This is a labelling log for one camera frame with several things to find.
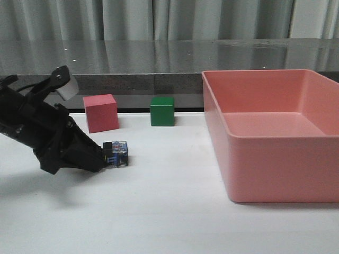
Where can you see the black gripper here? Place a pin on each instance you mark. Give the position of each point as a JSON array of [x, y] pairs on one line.
[[57, 141]]

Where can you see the yellow push button switch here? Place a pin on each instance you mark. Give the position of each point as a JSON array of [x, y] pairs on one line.
[[116, 153]]

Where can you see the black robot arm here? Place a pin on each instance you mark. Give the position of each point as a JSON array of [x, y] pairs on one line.
[[14, 103]]

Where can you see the red cube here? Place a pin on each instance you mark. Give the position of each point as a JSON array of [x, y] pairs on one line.
[[101, 113]]

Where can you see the green cube near bin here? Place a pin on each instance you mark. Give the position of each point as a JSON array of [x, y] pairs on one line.
[[162, 111]]

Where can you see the dark stone ledge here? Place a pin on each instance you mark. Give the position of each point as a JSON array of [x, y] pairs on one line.
[[136, 71]]

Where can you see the grey curtain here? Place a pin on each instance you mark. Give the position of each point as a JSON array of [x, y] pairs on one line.
[[168, 20]]

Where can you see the pink plastic bin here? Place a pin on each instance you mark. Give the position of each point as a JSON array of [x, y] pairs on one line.
[[274, 133]]

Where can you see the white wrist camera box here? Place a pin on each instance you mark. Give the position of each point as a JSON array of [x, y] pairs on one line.
[[67, 86]]

